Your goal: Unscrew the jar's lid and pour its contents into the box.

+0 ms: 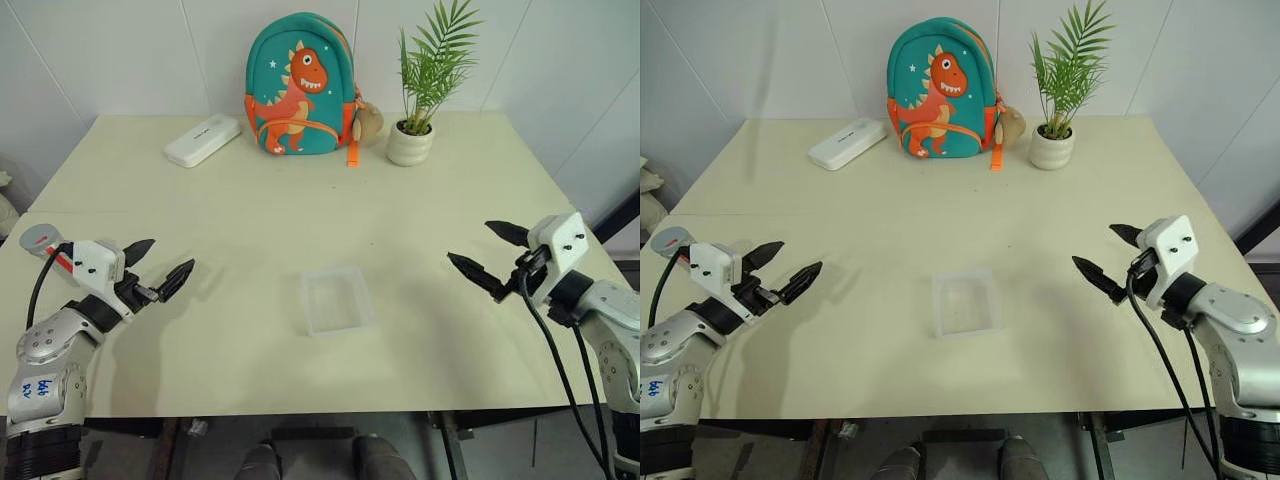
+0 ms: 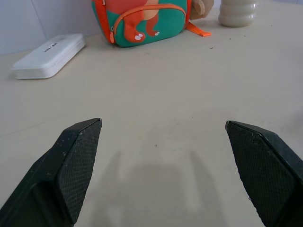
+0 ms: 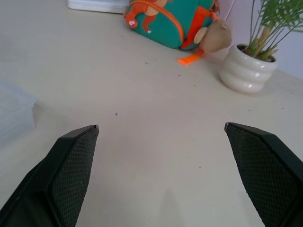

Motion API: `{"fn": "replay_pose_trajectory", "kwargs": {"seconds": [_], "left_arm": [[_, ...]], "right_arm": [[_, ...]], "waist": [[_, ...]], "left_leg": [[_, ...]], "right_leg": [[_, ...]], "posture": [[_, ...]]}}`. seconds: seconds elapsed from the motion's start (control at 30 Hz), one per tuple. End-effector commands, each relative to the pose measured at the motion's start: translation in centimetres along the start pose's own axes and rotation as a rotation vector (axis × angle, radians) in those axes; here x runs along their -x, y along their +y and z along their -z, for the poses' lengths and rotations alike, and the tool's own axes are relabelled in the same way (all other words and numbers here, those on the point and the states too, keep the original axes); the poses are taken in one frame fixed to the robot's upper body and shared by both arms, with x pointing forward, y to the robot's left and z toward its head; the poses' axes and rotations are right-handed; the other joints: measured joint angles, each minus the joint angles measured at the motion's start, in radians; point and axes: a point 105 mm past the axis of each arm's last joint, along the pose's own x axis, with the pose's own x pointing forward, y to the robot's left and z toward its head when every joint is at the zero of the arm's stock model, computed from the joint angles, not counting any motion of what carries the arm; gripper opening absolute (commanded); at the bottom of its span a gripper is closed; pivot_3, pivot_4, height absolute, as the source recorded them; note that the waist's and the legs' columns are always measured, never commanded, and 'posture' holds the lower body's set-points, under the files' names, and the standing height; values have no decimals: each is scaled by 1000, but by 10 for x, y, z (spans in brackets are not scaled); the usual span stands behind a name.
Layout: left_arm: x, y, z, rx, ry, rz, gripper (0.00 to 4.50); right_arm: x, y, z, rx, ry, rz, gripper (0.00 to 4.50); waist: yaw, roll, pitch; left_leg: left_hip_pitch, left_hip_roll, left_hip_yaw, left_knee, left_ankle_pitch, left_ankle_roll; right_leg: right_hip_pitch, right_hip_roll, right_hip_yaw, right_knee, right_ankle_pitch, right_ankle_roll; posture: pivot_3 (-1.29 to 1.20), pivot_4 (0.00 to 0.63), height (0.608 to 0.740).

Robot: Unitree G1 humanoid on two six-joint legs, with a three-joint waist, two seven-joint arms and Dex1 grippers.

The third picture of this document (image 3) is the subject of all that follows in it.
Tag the tan plush pendant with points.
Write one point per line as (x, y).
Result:
(215, 37)

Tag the white ribbed ceramic pot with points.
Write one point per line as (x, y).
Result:
(243, 73)

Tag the white rectangular case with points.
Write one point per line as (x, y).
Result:
(94, 6)

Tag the green palm plant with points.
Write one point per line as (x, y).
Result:
(265, 35)

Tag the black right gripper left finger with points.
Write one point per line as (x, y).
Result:
(59, 179)

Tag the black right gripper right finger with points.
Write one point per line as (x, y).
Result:
(267, 177)

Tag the green dinosaur backpack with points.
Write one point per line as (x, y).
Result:
(163, 23)

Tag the clear plastic container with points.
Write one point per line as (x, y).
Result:
(14, 113)

